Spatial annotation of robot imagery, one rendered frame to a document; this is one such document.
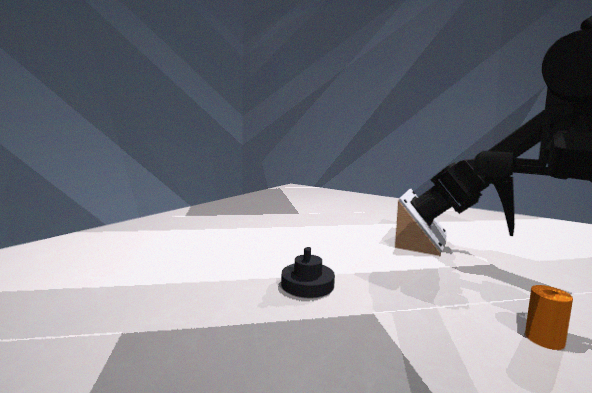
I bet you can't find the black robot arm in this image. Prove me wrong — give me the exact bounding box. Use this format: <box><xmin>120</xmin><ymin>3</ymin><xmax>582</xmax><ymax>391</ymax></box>
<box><xmin>410</xmin><ymin>15</ymin><xmax>592</xmax><ymax>226</ymax></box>

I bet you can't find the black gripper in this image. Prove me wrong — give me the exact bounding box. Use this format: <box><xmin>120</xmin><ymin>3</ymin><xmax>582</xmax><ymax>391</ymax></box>
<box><xmin>473</xmin><ymin>104</ymin><xmax>592</xmax><ymax>236</ymax></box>

